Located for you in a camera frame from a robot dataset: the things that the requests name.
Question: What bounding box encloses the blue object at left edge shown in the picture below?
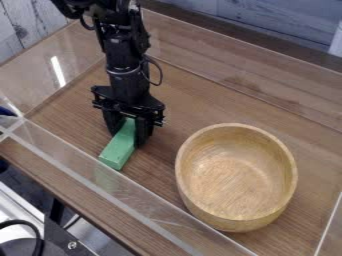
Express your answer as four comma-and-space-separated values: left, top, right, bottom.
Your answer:
0, 106, 17, 117

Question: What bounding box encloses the brown wooden bowl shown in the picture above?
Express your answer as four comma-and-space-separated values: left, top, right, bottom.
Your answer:
175, 123, 298, 233

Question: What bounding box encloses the green rectangular block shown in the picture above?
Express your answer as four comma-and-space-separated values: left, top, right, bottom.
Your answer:
99, 119, 135, 171

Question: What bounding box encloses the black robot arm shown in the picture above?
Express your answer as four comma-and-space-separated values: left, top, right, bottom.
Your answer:
51, 0, 165, 147

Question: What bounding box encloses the black cable on floor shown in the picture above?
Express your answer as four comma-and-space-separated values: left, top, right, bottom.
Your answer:
0, 219, 45, 256

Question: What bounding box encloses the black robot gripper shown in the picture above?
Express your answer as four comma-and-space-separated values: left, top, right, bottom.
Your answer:
91, 64, 164, 147

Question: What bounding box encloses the black metal table leg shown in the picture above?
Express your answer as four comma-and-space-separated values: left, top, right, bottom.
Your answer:
42, 197, 67, 241

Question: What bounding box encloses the clear acrylic tray wall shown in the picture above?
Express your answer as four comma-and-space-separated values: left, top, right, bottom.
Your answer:
0, 12, 342, 256

